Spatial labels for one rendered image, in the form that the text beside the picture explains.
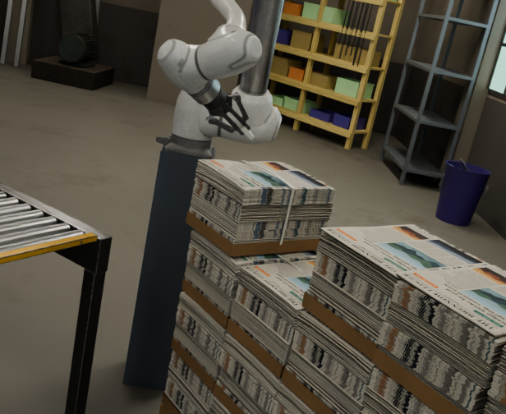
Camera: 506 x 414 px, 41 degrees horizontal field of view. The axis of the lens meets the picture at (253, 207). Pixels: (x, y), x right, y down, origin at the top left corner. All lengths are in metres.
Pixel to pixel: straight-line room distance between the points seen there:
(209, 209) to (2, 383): 1.16
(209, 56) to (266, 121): 0.68
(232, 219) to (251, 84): 0.58
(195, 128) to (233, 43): 0.75
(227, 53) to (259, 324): 0.78
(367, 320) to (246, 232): 0.57
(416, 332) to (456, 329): 0.11
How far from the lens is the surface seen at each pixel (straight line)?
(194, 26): 9.24
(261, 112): 2.45
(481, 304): 1.57
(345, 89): 8.86
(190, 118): 2.50
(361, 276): 1.68
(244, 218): 2.05
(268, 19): 2.34
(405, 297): 1.57
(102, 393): 2.84
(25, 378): 2.90
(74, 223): 2.24
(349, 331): 1.72
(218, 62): 1.83
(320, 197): 2.21
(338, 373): 1.77
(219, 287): 2.15
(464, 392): 1.50
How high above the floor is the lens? 1.60
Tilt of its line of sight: 17 degrees down
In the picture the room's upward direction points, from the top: 12 degrees clockwise
